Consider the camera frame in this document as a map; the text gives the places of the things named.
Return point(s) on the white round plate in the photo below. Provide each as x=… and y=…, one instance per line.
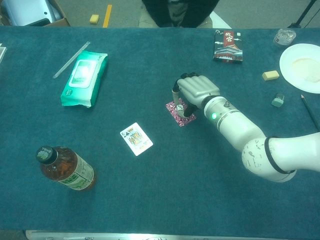
x=287, y=67

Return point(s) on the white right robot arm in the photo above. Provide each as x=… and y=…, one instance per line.
x=237, y=125

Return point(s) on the red patterned playing card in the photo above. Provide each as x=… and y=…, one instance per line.
x=181, y=120

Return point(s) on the clear jar of clips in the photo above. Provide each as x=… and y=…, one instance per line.
x=285, y=37

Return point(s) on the clear plastic tube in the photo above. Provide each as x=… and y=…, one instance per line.
x=71, y=60

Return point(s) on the king of clubs card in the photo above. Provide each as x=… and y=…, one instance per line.
x=136, y=138

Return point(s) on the grey flat object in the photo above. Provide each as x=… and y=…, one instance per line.
x=2, y=53

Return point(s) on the yellow eraser block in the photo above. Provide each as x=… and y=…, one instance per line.
x=270, y=75

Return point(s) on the dark palace card box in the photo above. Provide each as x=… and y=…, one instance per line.
x=228, y=48

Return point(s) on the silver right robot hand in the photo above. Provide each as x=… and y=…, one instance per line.
x=197, y=87

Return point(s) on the person in dark clothes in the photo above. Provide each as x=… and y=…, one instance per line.
x=177, y=12

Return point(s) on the black tripod stand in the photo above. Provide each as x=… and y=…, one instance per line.
x=301, y=17

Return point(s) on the white die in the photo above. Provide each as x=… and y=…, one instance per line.
x=179, y=108

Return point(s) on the teal felt table cloth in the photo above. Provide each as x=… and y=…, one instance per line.
x=160, y=187

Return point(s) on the silver metal frame rail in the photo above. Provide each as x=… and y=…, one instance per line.
x=150, y=235

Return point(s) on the dark wooden pencil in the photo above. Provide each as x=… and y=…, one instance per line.
x=311, y=112

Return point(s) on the yellow sponge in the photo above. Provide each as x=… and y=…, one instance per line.
x=94, y=19

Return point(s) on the brown cardboard box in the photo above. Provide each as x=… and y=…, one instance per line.
x=56, y=22

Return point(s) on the green wet wipes pack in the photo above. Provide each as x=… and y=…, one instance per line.
x=83, y=80

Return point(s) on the brown tea bottle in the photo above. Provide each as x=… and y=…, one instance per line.
x=67, y=170

